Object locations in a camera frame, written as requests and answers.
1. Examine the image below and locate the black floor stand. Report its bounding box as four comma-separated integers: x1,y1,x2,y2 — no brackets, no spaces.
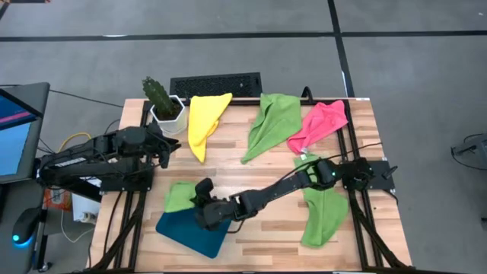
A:
450,132,487,171

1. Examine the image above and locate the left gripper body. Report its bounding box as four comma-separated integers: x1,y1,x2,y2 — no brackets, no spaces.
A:
146,121,172,169

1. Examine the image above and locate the grey desk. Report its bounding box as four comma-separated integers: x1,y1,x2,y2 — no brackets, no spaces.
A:
0,177,49,274

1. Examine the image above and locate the orange packet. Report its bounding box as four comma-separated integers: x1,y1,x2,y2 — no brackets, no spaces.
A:
43,183,73,212

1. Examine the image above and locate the white paper box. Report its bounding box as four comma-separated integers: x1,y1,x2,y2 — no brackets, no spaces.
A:
71,178,106,224

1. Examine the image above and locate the black floor cable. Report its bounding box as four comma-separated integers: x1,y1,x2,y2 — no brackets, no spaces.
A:
48,88,125,109

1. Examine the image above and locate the black computer mouse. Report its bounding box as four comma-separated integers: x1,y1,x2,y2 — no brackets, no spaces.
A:
10,207,42,250

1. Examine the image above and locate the blue plastic tray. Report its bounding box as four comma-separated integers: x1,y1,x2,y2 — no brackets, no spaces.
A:
154,207,233,260

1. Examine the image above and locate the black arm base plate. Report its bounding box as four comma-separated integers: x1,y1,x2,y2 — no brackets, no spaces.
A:
339,158,396,191
99,163,155,193

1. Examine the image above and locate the pink microfiber towel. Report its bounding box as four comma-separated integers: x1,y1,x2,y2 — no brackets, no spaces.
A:
286,99,349,155

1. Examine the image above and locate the black computer monitor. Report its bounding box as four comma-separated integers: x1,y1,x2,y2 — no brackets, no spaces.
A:
0,81,51,185

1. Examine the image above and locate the yellow cable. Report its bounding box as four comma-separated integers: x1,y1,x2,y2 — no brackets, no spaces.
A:
56,131,93,153

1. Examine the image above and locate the green microfiber towel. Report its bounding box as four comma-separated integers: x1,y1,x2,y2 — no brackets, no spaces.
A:
293,153,349,250
164,180,199,214
240,92,304,165

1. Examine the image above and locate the green cactus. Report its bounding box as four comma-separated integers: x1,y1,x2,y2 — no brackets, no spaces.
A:
142,75,180,119

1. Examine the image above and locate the black desk support bar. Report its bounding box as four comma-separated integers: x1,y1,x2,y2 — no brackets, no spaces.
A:
36,167,103,202

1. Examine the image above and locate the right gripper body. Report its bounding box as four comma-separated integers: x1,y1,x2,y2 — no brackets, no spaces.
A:
193,177,239,232

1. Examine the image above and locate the black aluminium table frame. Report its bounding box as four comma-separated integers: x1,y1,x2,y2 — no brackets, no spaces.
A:
81,97,419,274

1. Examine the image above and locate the yellow microfiber towel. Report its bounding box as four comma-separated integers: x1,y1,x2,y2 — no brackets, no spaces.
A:
187,92,234,164

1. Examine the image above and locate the white hexagonal plant pot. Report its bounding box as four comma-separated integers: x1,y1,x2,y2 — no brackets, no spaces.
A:
149,94,188,135

